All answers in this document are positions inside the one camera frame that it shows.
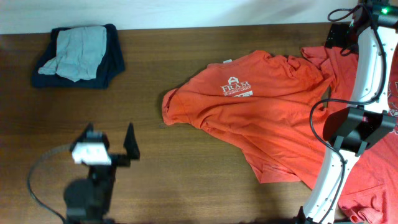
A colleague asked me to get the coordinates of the orange Fram t-shirt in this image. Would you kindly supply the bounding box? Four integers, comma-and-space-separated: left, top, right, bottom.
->
162, 50, 332, 187

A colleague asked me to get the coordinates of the dark navy folded garment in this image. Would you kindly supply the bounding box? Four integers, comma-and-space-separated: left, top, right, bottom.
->
31, 24, 125, 90

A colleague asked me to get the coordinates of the red soccer t-shirt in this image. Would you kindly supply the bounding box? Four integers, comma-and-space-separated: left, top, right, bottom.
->
301, 47, 397, 223

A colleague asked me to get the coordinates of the light grey folded shirt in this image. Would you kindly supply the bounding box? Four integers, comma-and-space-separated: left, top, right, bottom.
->
38, 26, 108, 82

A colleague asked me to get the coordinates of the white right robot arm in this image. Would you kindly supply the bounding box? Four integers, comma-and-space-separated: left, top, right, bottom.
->
293, 1, 397, 224

